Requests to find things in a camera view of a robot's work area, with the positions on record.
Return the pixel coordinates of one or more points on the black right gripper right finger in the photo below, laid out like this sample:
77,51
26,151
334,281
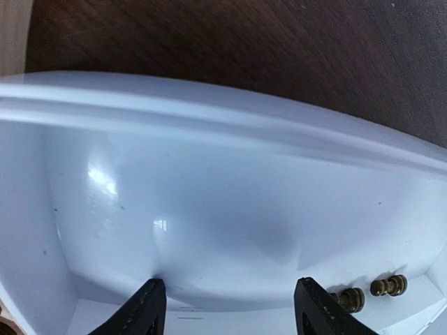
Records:
316,312

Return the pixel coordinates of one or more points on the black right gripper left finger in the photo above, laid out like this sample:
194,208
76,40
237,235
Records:
144,313

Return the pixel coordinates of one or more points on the dark pawn piece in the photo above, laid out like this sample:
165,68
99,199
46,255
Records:
394,286
352,300

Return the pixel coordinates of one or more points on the white divided plastic tray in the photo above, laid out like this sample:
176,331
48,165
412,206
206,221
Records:
229,196

